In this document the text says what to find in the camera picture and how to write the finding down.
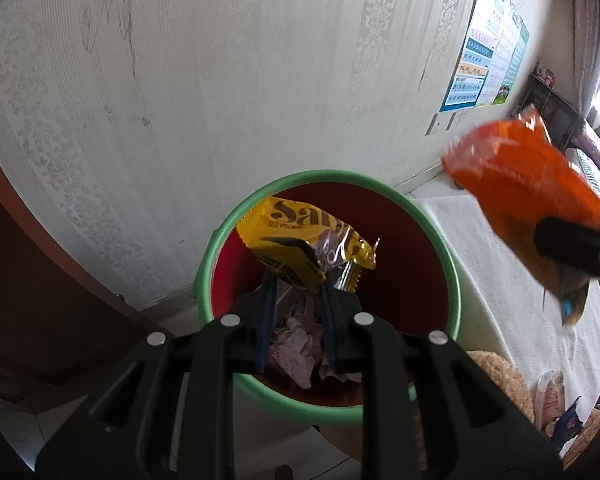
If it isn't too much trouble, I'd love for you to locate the blue framed wall poster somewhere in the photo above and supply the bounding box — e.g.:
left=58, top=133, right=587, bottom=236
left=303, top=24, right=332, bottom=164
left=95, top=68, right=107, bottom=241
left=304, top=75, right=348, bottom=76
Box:
left=439, top=0, right=498, bottom=113

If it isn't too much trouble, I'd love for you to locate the teal wall poster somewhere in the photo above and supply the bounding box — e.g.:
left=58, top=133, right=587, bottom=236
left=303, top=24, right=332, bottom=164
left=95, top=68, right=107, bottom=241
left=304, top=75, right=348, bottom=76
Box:
left=500, top=10, right=531, bottom=106

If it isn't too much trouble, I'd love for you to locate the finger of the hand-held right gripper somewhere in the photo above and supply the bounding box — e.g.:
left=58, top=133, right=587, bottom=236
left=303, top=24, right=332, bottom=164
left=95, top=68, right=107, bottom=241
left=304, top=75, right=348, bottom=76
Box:
left=533, top=216, right=600, bottom=292

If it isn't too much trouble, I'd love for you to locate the pink white paper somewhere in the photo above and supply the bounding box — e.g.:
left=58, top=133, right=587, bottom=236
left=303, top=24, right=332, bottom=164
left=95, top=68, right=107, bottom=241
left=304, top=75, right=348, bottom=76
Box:
left=267, top=280, right=362, bottom=391

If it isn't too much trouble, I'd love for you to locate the green red trash bin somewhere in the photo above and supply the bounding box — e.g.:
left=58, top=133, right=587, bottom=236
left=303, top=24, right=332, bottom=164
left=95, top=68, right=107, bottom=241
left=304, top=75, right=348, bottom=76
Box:
left=195, top=170, right=463, bottom=427

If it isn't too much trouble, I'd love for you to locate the pink white flat wrapper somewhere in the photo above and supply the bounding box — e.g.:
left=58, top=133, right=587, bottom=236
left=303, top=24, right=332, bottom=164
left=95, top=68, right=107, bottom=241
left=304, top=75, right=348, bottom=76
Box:
left=532, top=370, right=567, bottom=427

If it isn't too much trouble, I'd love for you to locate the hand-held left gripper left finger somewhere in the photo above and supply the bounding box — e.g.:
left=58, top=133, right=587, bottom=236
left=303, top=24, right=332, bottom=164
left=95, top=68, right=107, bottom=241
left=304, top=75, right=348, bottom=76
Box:
left=35, top=272, right=281, bottom=480

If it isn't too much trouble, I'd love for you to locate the yellow snack wrapper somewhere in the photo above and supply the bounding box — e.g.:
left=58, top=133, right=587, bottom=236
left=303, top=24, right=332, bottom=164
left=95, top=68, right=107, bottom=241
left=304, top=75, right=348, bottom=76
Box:
left=235, top=195, right=381, bottom=296

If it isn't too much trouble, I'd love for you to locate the silver blue foil wrapper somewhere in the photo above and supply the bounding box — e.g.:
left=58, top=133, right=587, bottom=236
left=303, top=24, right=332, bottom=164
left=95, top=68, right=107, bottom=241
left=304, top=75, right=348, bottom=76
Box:
left=550, top=396, right=584, bottom=454

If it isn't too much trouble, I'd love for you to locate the brown fuzzy cloth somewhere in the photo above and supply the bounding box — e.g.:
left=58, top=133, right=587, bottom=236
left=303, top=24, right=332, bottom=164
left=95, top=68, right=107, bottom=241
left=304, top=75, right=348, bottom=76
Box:
left=560, top=405, right=600, bottom=467
left=325, top=350, right=537, bottom=461

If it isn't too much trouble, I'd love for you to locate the brown wooden door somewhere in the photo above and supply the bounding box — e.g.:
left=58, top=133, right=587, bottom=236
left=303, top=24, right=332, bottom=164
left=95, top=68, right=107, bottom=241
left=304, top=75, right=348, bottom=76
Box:
left=0, top=130, right=175, bottom=413

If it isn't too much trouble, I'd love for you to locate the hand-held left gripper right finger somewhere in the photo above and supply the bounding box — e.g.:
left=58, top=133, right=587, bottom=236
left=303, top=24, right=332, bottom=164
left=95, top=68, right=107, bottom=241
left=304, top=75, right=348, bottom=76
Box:
left=320, top=280, right=564, bottom=480

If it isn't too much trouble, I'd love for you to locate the patterned curtain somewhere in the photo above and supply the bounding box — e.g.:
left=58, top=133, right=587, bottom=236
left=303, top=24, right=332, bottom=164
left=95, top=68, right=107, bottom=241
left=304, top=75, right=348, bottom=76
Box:
left=569, top=0, right=600, bottom=117

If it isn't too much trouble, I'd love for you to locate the orange snack bag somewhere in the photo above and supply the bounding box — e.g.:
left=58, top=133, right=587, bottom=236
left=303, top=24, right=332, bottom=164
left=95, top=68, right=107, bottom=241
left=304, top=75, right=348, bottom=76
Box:
left=441, top=107, right=600, bottom=329

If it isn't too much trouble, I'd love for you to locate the white wall socket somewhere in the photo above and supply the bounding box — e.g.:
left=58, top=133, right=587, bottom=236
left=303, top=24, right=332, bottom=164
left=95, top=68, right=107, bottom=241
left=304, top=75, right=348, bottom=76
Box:
left=426, top=112, right=456, bottom=137

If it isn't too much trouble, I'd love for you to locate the dark storage shelf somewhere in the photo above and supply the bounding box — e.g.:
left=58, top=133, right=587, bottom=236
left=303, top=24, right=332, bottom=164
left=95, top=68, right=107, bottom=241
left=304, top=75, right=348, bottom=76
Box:
left=516, top=72, right=589, bottom=152

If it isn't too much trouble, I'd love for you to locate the white pink wall poster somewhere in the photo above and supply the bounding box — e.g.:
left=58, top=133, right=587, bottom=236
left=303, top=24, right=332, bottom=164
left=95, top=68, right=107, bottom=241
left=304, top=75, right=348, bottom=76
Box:
left=485, top=0, right=521, bottom=107

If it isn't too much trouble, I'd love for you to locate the bed with patterned blanket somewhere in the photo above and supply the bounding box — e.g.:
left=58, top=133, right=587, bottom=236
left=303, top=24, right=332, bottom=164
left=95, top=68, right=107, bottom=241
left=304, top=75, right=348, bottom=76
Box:
left=566, top=147, right=600, bottom=208

